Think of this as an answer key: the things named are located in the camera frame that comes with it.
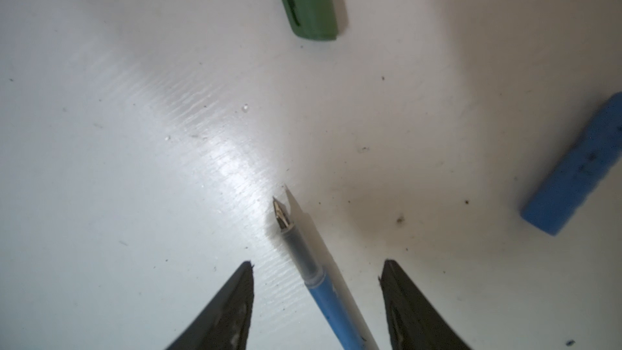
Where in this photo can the blue fountain pen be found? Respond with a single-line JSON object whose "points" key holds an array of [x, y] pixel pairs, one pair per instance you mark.
{"points": [[318, 282]]}

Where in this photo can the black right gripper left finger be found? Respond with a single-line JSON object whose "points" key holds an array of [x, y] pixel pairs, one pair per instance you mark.
{"points": [[225, 321]]}

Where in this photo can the blue pen cap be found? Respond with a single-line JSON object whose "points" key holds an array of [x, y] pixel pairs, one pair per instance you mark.
{"points": [[578, 172]]}

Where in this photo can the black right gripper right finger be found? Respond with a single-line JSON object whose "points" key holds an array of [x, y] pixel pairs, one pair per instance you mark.
{"points": [[413, 323]]}

